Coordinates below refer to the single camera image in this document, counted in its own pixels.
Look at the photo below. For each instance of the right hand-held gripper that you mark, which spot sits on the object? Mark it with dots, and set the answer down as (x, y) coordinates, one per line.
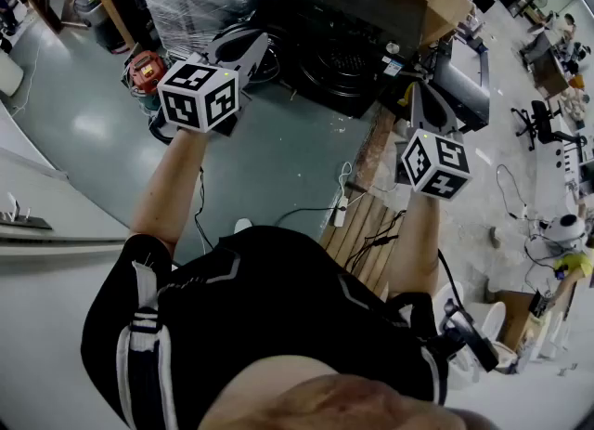
(436, 163)

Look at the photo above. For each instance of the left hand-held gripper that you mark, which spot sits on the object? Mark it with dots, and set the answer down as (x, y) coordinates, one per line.
(199, 98)

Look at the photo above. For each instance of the person's right forearm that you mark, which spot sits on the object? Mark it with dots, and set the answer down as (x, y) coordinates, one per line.
(415, 242)

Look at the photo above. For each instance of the person's left forearm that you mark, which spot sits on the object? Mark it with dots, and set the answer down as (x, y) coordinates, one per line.
(162, 186)

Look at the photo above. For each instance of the brown wooden threshold strip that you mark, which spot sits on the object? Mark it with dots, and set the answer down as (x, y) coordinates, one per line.
(373, 149)

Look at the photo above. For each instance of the red and black device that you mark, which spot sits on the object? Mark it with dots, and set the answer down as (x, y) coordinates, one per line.
(146, 70)

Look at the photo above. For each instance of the black office chair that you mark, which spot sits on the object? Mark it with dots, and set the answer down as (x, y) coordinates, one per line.
(540, 124)

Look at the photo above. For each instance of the white power strip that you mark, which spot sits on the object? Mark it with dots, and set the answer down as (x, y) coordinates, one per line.
(341, 212)

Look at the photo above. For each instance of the wooden slat platform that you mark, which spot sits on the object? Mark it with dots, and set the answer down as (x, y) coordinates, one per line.
(366, 238)

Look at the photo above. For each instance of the grey storage bin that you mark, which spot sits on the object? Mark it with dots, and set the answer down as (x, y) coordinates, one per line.
(93, 10)

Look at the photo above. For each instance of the person's left shoe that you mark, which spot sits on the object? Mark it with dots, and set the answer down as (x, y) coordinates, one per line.
(243, 225)

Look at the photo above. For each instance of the white toilet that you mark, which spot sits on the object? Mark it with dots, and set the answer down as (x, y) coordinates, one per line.
(448, 300)
(493, 321)

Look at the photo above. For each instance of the small cardboard box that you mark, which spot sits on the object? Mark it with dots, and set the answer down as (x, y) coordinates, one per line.
(520, 316)

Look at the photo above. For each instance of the person's body in black clothes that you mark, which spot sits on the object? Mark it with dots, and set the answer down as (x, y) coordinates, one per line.
(278, 307)

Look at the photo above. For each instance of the person's chin and neck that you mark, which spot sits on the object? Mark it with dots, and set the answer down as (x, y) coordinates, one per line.
(334, 400)

